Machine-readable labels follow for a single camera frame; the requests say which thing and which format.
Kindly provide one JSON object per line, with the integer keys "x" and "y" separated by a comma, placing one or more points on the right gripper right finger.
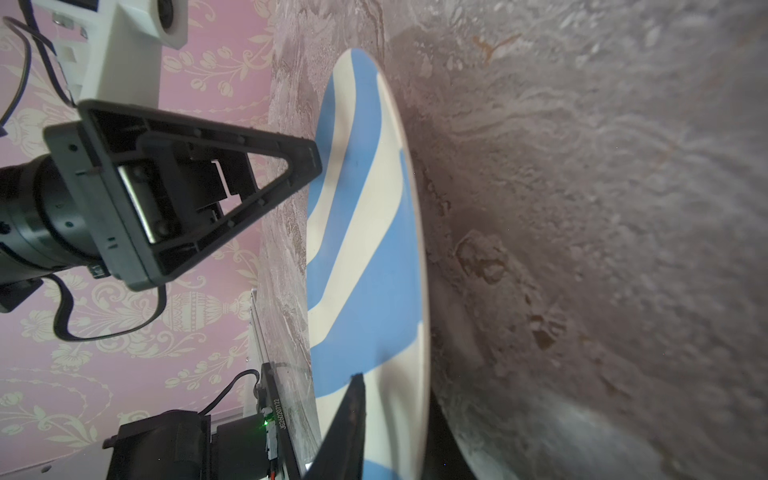
{"x": 443, "y": 459}

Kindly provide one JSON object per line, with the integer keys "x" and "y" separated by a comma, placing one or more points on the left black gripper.
{"x": 159, "y": 192}

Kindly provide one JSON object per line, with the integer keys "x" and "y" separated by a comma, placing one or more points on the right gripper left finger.
{"x": 341, "y": 454}

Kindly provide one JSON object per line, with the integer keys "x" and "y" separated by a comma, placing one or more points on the blue striped plate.
{"x": 366, "y": 280}

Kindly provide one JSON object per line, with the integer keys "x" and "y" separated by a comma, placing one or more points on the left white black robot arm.
{"x": 42, "y": 230}

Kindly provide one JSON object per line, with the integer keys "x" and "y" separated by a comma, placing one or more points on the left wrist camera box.
{"x": 119, "y": 57}

